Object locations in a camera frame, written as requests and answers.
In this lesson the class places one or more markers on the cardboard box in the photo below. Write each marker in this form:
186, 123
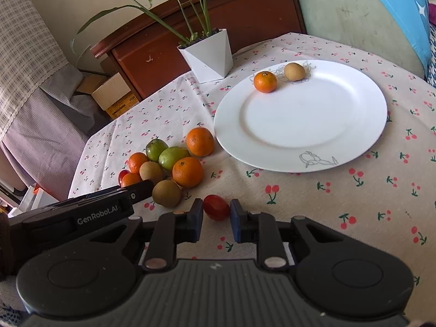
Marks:
115, 98

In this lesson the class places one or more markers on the brown round fruit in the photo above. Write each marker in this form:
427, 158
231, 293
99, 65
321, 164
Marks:
166, 193
152, 172
294, 72

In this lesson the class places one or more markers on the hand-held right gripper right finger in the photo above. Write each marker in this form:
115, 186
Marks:
235, 223

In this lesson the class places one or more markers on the blue printed pillow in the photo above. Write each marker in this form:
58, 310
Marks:
402, 0

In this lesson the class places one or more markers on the purple grey cloth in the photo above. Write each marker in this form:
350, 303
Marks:
41, 133

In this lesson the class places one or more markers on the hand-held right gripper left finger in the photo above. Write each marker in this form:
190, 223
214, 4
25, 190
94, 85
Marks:
197, 219

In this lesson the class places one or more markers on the large orange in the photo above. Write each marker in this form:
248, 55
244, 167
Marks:
187, 172
200, 141

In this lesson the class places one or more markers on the white round plate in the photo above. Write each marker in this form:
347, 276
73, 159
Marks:
306, 119

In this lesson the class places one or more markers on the green round fruit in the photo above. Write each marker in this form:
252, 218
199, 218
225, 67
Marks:
173, 157
156, 149

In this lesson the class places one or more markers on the red cherry tomato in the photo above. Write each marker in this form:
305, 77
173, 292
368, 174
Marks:
122, 176
216, 207

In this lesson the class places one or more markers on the cherry print tablecloth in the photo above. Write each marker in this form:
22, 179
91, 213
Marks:
340, 194

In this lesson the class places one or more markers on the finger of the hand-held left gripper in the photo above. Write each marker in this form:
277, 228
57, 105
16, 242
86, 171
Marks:
141, 190

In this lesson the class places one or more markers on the pale green cushion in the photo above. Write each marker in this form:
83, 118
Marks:
351, 20

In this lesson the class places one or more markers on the checkered beige cloth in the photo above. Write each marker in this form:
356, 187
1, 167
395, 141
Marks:
20, 41

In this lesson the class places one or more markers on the white angular plant pot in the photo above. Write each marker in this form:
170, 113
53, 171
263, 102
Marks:
209, 54

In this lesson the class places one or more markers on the small orange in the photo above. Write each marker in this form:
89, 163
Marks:
265, 81
130, 179
137, 161

